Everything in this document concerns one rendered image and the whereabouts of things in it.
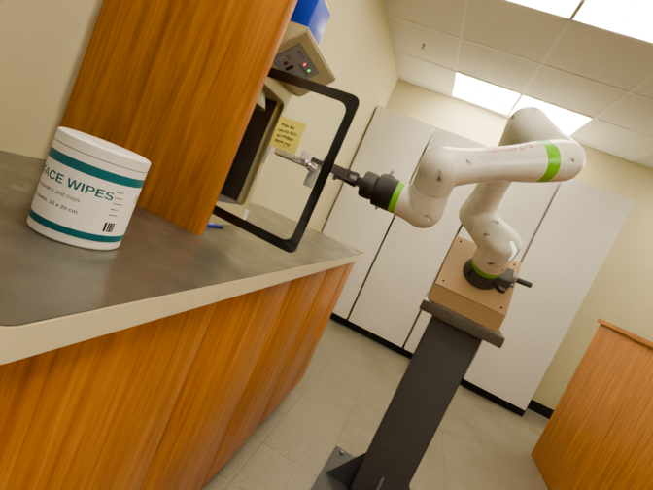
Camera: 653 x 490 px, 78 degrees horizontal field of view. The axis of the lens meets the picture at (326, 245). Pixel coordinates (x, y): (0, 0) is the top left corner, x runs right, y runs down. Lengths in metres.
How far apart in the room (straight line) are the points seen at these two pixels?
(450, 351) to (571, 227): 2.74
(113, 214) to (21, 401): 0.27
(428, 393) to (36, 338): 1.48
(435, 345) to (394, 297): 2.44
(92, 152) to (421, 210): 0.75
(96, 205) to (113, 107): 0.58
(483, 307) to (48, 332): 1.47
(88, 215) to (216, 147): 0.43
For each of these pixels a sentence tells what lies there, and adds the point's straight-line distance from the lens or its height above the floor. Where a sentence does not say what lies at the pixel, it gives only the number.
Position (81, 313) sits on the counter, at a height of 0.94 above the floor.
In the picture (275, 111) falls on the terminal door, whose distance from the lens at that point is 1.06.
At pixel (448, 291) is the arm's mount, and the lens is 1.67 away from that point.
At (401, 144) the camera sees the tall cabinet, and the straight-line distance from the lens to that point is 4.18.
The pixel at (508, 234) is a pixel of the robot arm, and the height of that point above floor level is 1.29.
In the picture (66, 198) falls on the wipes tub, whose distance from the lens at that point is 0.67.
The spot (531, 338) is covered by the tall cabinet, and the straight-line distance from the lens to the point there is 4.26.
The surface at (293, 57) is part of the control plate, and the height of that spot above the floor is 1.45.
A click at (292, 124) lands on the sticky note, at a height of 1.28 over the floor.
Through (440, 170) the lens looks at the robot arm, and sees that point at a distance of 1.02.
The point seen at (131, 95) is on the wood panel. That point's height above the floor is 1.18.
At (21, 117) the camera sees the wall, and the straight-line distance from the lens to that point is 1.29.
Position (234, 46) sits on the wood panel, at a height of 1.38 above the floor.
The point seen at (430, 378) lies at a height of 0.66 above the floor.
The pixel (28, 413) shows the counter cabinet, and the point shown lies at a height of 0.79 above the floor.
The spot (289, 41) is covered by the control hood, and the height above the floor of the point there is 1.46.
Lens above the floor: 1.15
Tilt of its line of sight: 6 degrees down
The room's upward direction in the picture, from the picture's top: 24 degrees clockwise
